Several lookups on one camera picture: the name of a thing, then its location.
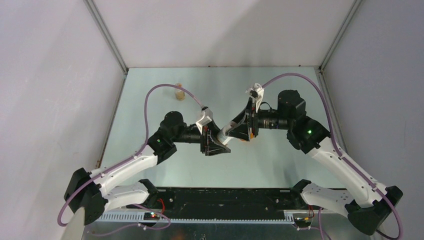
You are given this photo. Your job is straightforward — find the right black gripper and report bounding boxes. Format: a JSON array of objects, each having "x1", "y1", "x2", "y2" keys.
[{"x1": 225, "y1": 97, "x2": 292, "y2": 141}]

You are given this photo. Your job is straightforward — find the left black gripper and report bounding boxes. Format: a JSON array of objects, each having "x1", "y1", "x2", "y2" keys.
[{"x1": 171, "y1": 118, "x2": 231, "y2": 157}]

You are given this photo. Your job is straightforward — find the white pill bottle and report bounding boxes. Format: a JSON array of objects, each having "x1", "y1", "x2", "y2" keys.
[{"x1": 216, "y1": 121, "x2": 236, "y2": 146}]

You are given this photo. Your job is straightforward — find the orange pill organizer box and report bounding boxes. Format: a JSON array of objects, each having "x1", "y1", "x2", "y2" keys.
[{"x1": 240, "y1": 133, "x2": 257, "y2": 142}]

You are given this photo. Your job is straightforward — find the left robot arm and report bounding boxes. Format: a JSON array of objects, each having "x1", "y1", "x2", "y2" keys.
[{"x1": 64, "y1": 108, "x2": 235, "y2": 226}]

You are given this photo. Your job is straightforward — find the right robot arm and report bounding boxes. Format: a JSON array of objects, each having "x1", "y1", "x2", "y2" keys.
[{"x1": 219, "y1": 90, "x2": 403, "y2": 236}]

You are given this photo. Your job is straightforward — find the amber glass pill bottle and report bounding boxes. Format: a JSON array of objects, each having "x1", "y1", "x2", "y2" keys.
[{"x1": 174, "y1": 83, "x2": 186, "y2": 101}]

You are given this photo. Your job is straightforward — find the left circuit board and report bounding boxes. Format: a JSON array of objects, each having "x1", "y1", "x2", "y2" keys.
[{"x1": 143, "y1": 212, "x2": 161, "y2": 221}]

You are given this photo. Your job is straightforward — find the circuit board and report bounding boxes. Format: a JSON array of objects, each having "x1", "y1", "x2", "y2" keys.
[
  {"x1": 143, "y1": 212, "x2": 161, "y2": 221},
  {"x1": 293, "y1": 216, "x2": 315, "y2": 229}
]

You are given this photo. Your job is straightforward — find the right circuit board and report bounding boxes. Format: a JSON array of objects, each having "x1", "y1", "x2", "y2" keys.
[{"x1": 293, "y1": 216, "x2": 315, "y2": 229}]

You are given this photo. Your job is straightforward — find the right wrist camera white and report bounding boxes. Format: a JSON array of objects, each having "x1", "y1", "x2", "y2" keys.
[{"x1": 245, "y1": 83, "x2": 265, "y2": 112}]

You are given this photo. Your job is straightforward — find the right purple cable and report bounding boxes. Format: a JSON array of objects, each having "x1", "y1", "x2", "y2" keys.
[{"x1": 261, "y1": 72, "x2": 405, "y2": 240}]

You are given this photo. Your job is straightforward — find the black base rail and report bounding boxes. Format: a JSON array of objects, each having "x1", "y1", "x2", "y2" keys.
[{"x1": 141, "y1": 187, "x2": 319, "y2": 221}]

